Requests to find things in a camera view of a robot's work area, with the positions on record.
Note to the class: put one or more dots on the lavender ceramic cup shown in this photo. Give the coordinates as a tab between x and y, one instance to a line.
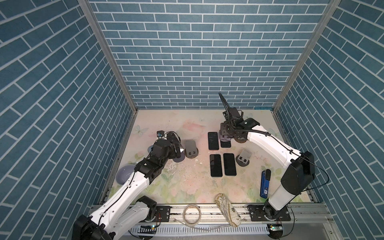
124	173

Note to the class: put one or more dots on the teal-edged phone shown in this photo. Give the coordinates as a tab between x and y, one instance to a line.
229	164

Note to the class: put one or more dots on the black phone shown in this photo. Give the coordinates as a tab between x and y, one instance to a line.
225	144
213	141

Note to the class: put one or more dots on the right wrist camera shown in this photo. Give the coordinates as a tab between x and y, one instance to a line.
234	119

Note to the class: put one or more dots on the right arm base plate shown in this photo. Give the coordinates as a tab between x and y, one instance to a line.
261	213

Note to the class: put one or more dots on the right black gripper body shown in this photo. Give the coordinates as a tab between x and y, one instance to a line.
226	129

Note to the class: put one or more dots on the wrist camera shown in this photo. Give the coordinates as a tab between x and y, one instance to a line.
234	119
161	134

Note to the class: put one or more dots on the patterned cloth pouch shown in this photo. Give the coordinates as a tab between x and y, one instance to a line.
228	210

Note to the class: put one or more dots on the wood-base grey phone stand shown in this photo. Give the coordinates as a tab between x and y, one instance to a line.
228	138

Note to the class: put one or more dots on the leftmost phone stand base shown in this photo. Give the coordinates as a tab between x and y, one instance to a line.
180	159

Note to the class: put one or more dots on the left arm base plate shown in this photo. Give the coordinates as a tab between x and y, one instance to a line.
163	212

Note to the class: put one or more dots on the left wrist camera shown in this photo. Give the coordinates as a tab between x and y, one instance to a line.
161	134

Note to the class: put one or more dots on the aluminium front rail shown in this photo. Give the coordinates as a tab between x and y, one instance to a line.
309	221

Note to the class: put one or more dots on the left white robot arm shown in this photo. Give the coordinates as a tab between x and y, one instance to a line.
124	209

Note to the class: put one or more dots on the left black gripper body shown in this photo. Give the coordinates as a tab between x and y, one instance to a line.
171	153

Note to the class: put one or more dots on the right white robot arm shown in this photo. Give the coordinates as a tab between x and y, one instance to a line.
299	166

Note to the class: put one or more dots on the purple-edged phone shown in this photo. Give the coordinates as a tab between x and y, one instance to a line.
216	166

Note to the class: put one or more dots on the blue black remote device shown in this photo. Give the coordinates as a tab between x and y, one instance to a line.
265	182

